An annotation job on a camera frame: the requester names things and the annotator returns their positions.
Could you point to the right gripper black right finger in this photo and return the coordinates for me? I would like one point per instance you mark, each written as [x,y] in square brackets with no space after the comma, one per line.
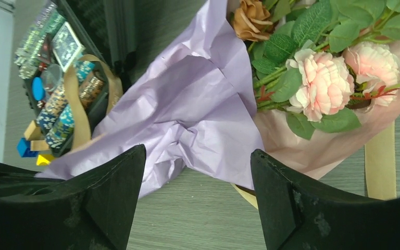
[298,212]

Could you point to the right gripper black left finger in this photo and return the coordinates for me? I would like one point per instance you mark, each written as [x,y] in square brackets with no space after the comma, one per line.
[94,210]

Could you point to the tan ribbon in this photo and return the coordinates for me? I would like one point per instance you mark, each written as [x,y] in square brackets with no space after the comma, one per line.
[379,152]

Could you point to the purple flower bouquet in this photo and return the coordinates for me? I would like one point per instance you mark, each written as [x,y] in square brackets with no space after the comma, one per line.
[194,107]

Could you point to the blue cube block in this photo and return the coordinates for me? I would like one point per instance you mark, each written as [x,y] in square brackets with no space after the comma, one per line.
[24,149]

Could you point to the wooden arch block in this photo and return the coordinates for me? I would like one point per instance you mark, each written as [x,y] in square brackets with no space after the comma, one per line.
[35,138]

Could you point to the blue round chip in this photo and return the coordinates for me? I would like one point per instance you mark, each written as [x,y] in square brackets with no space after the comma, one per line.
[38,91]

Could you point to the clear round dealer button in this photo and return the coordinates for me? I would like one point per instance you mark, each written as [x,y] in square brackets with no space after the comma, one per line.
[52,77]

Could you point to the black open poker case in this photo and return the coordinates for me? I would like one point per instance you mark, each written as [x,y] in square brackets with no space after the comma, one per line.
[107,29]

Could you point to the playing card deck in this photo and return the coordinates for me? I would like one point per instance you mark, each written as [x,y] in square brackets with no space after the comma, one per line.
[66,46]

